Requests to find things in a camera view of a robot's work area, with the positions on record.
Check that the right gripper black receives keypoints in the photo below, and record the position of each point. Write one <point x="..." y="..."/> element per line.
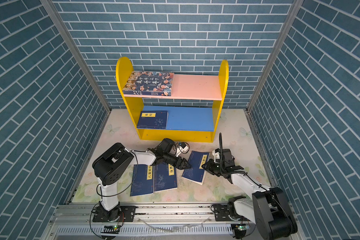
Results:
<point x="209" y="167"/>

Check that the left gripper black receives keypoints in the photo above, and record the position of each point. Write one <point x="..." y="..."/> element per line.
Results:
<point x="180" y="165"/>

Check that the blue book yellow label Yijing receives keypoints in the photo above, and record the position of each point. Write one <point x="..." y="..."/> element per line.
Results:
<point x="153" y="120"/>

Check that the colourful illustrated thick book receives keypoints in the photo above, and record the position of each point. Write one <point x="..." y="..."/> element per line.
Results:
<point x="143" y="83"/>

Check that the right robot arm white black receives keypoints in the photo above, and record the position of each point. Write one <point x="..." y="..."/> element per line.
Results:
<point x="266" y="207"/>

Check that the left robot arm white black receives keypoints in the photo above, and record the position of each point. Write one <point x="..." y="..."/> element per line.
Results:
<point x="111" y="165"/>

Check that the floral table mat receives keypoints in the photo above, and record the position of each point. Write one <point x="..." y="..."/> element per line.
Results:
<point x="236" y="135"/>

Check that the yellow shelf with coloured boards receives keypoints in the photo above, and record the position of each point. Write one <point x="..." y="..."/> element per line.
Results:
<point x="188" y="124"/>

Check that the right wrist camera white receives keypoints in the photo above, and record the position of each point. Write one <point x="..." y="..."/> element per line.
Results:
<point x="216" y="155"/>

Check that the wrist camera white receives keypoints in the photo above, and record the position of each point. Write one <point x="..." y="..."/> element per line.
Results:
<point x="182" y="148"/>
<point x="216" y="155"/>

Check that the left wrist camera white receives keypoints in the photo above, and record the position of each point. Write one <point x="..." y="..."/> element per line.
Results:
<point x="182" y="148"/>

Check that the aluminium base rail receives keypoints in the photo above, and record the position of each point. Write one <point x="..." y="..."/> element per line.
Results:
<point x="173" y="221"/>

